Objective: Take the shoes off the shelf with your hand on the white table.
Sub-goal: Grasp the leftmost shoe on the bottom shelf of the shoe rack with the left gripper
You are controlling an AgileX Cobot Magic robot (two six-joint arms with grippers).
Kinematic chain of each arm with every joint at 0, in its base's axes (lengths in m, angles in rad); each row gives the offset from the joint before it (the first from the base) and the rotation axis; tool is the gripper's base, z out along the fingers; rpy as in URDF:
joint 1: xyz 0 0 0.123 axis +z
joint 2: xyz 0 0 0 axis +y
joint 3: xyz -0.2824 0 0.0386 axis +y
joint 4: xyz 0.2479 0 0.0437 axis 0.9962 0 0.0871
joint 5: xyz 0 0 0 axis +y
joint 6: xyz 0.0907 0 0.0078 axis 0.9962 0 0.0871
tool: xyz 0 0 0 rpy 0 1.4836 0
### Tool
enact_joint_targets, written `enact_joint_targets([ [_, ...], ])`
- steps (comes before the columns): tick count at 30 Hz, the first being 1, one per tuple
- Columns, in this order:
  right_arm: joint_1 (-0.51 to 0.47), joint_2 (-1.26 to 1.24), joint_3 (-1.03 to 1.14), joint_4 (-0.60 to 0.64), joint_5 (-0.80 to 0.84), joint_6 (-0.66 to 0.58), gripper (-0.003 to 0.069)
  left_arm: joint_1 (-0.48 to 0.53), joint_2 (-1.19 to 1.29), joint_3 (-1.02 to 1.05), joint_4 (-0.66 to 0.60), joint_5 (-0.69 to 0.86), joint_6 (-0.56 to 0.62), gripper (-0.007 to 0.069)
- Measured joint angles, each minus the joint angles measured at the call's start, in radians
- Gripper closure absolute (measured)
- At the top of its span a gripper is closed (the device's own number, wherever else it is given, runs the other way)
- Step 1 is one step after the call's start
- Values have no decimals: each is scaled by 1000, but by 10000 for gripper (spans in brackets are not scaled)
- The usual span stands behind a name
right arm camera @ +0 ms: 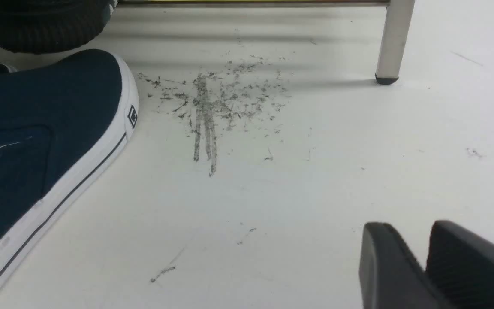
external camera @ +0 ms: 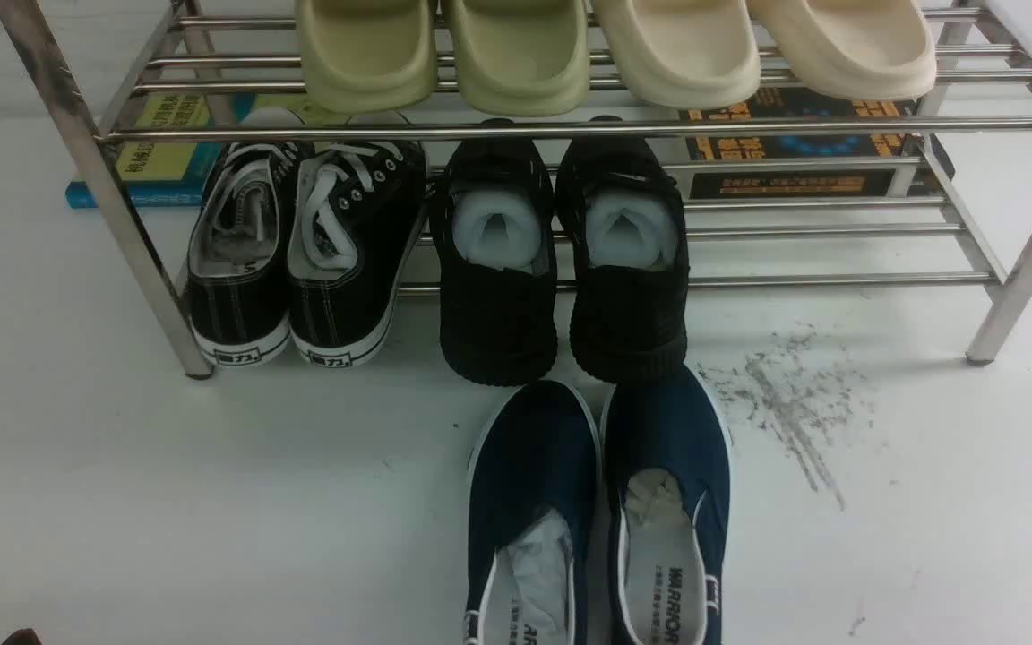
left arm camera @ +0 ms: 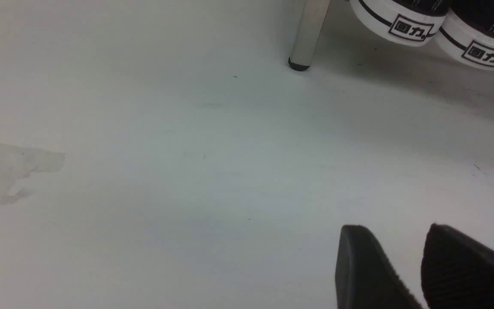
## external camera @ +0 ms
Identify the black knit shoe right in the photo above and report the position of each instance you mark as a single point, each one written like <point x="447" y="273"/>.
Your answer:
<point x="625" y="220"/>

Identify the yellow blue book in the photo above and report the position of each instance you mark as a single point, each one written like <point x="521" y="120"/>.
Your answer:
<point x="173" y="174"/>

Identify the stainless steel shoe rack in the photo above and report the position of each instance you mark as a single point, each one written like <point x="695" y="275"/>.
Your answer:
<point x="175" y="91"/>

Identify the black knit shoe left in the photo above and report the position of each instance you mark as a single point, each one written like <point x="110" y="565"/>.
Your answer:
<point x="490" y="216"/>

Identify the cream slipper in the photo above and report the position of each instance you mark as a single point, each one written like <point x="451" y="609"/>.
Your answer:
<point x="683" y="54"/>
<point x="853" y="49"/>

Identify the navy slip-on shoe right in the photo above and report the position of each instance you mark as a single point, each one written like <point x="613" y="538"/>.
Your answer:
<point x="668" y="487"/>

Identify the cream slipper right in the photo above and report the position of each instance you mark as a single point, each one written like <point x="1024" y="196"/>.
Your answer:
<point x="853" y="49"/>

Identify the green slipper left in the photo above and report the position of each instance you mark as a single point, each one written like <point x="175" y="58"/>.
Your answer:
<point x="360" y="57"/>

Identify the navy slip-on shoe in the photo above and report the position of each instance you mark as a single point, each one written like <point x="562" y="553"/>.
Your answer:
<point x="532" y="489"/>
<point x="668" y="487"/>

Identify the cream slipper left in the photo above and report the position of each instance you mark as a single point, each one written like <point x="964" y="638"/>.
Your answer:
<point x="683" y="54"/>

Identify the green slipper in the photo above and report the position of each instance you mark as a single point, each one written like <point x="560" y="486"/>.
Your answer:
<point x="360" y="57"/>
<point x="520" y="58"/>

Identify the green slipper right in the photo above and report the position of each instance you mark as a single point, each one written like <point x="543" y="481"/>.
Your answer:
<point x="520" y="58"/>

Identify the black canvas sneaker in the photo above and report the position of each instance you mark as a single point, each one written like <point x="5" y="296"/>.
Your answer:
<point x="359" y="212"/>
<point x="237" y="254"/>

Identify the black knit shoe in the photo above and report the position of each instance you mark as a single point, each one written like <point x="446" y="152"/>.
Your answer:
<point x="490" y="216"/>
<point x="625" y="220"/>

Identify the navy slip-on shoe left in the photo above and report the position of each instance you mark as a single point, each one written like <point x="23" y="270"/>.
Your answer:
<point x="532" y="489"/>

